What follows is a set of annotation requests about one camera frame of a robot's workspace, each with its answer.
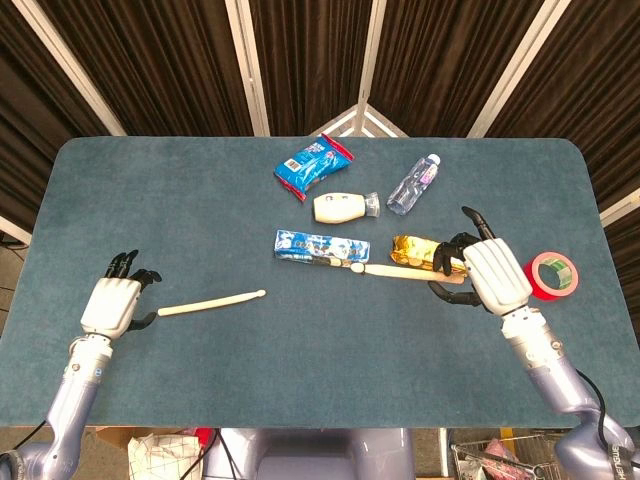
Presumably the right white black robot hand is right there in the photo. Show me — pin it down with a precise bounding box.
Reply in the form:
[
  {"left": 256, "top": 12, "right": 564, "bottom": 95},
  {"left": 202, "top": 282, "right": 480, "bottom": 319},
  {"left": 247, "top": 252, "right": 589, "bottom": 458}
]
[{"left": 427, "top": 205, "right": 534, "bottom": 317}]

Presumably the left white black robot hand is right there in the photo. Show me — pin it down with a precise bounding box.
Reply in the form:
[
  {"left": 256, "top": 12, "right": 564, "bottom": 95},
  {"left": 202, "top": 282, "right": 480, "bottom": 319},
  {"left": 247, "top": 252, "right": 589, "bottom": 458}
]
[{"left": 79, "top": 248, "right": 164, "bottom": 344}]

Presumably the pale wooden drumstick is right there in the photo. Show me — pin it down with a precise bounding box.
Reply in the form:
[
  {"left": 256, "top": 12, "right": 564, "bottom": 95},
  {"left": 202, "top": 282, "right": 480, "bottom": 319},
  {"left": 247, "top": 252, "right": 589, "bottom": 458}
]
[
  {"left": 157, "top": 288, "right": 268, "bottom": 318},
  {"left": 348, "top": 262, "right": 469, "bottom": 287}
]

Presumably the red tape roll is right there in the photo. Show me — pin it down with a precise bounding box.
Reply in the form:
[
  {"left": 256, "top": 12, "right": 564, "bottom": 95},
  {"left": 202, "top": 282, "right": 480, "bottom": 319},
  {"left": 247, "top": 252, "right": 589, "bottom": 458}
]
[{"left": 523, "top": 251, "right": 580, "bottom": 303}]

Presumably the small green clear tape roll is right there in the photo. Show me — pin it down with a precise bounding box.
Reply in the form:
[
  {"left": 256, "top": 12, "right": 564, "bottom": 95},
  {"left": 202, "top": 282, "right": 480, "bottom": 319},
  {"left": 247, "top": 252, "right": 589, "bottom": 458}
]
[{"left": 542, "top": 256, "right": 574, "bottom": 290}]

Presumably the gold foil cracker pack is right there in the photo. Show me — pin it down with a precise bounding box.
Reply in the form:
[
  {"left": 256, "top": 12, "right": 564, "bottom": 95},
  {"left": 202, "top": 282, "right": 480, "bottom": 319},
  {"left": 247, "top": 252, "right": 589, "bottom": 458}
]
[{"left": 389, "top": 234, "right": 472, "bottom": 279}]

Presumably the teal blue table mat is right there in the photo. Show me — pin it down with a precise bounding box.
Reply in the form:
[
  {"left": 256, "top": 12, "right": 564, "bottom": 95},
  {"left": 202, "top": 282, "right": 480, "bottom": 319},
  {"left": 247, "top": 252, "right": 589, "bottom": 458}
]
[{"left": 8, "top": 135, "right": 632, "bottom": 430}]

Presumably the clear plastic water bottle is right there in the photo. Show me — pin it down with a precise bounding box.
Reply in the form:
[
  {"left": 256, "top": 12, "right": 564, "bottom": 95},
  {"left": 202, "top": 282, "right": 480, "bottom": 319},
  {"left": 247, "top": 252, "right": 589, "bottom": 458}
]
[{"left": 386, "top": 153, "right": 442, "bottom": 217}]

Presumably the white checked bag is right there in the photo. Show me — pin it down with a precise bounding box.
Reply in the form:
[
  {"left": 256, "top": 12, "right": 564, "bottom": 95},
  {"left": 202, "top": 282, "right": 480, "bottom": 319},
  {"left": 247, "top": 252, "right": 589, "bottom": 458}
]
[{"left": 127, "top": 432, "right": 205, "bottom": 480}]

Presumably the cream drink bottle grey cap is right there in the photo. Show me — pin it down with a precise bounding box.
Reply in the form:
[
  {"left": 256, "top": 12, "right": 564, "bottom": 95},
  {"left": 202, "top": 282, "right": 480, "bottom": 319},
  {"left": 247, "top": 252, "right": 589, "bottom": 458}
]
[{"left": 312, "top": 191, "right": 382, "bottom": 224}]

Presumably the pink plastic bag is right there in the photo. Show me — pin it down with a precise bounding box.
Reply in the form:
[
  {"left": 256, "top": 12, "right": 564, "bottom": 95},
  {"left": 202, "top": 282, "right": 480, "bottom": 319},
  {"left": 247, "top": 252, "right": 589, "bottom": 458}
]
[{"left": 482, "top": 438, "right": 521, "bottom": 464}]

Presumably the blue Oreo cookie box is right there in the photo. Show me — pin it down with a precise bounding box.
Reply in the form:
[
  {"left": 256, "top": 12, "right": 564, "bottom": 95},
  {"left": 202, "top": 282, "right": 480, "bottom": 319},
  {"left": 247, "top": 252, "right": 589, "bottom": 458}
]
[{"left": 272, "top": 229, "right": 372, "bottom": 271}]

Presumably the blue red-edged snack bag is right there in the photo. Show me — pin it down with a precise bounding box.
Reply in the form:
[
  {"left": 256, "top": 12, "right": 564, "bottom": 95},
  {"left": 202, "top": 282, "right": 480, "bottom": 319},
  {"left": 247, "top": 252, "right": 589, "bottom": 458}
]
[{"left": 272, "top": 133, "right": 356, "bottom": 204}]

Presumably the lavender robot torso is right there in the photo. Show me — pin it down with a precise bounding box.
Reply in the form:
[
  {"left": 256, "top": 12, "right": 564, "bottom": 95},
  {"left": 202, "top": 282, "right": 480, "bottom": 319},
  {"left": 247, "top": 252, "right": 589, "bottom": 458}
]
[{"left": 205, "top": 427, "right": 416, "bottom": 480}]

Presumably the white screen frame post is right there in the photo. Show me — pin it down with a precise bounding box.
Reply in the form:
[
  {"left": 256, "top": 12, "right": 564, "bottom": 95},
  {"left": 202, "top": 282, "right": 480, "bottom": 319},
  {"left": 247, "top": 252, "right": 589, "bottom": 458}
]
[
  {"left": 598, "top": 186, "right": 640, "bottom": 227},
  {"left": 352, "top": 0, "right": 389, "bottom": 137},
  {"left": 223, "top": 0, "right": 272, "bottom": 137},
  {"left": 10, "top": 0, "right": 127, "bottom": 137},
  {"left": 0, "top": 214, "right": 33, "bottom": 247},
  {"left": 466, "top": 0, "right": 572, "bottom": 139}
]

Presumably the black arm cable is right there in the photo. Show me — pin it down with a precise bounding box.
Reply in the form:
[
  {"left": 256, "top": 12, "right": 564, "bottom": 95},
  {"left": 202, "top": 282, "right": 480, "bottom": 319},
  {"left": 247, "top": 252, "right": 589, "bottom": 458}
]
[
  {"left": 574, "top": 368, "right": 627, "bottom": 451},
  {"left": 12, "top": 421, "right": 50, "bottom": 451}
]

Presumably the metal wire basket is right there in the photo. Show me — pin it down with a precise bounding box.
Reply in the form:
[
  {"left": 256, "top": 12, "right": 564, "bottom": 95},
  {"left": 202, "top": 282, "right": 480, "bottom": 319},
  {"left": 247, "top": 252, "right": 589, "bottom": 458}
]
[{"left": 449, "top": 432, "right": 572, "bottom": 480}]

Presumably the white triangular frame foot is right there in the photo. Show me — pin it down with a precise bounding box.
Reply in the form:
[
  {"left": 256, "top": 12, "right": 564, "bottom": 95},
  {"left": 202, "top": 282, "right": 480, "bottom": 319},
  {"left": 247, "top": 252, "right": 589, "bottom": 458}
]
[{"left": 308, "top": 103, "right": 410, "bottom": 139}]

